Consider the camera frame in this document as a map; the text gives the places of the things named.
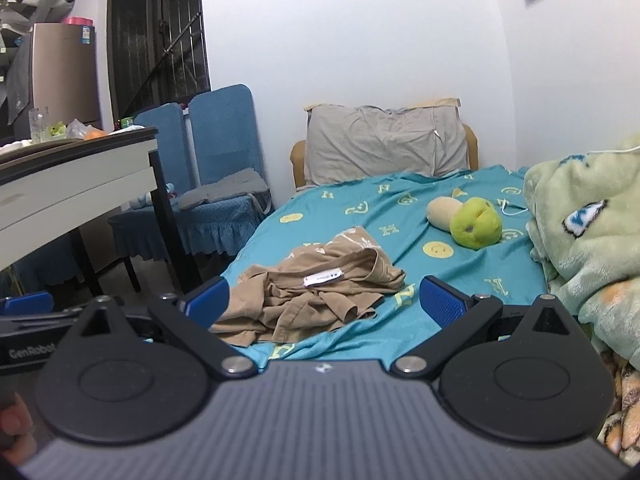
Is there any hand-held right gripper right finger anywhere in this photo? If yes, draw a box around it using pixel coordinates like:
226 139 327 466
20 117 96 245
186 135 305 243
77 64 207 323
390 276 578 378

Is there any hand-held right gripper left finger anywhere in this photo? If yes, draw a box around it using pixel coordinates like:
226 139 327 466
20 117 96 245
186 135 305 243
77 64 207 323
72 276 258 378

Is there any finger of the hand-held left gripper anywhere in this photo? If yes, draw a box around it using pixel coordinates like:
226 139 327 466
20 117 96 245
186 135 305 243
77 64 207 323
0 291 55 317

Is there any tan T-shirt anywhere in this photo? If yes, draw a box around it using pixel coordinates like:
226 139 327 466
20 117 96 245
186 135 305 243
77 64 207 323
210 226 407 348

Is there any person's left hand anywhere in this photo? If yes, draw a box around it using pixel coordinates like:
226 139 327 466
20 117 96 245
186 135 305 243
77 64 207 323
0 392 37 466

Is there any yellow plush toy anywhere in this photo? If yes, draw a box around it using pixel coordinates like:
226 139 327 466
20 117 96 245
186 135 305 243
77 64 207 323
426 196 503 250

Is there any light blue plush toy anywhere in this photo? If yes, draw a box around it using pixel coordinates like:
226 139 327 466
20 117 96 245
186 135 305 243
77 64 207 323
130 182 178 209

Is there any white and black table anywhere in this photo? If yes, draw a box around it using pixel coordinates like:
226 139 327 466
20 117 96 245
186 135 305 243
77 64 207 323
0 127 201 301

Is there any teal printed bed sheet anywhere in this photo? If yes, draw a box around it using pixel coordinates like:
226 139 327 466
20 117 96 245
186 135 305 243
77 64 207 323
220 165 551 376

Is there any green fleece printed blanket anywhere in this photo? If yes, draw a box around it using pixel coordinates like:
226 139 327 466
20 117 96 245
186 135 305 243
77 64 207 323
522 132 640 468

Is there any grey pillow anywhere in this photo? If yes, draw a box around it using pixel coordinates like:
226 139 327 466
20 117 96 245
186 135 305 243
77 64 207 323
304 105 471 186

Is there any blue covered chair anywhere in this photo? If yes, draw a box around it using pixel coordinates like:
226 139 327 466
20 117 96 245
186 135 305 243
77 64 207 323
172 84 276 261
107 103 201 293

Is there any clear drinking glass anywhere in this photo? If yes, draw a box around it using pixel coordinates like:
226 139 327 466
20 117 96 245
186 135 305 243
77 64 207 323
28 106 51 143

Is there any clear plastic bag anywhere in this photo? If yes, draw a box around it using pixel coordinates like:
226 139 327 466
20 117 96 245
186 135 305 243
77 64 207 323
65 119 108 140

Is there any brown refrigerator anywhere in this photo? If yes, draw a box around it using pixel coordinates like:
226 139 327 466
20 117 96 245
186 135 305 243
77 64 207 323
9 22 103 138

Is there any dark window grille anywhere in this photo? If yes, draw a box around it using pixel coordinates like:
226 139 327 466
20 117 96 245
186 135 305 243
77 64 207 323
106 0 211 121

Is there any white charging cable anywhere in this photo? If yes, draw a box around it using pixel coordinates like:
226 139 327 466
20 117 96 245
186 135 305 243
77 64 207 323
496 144 640 217

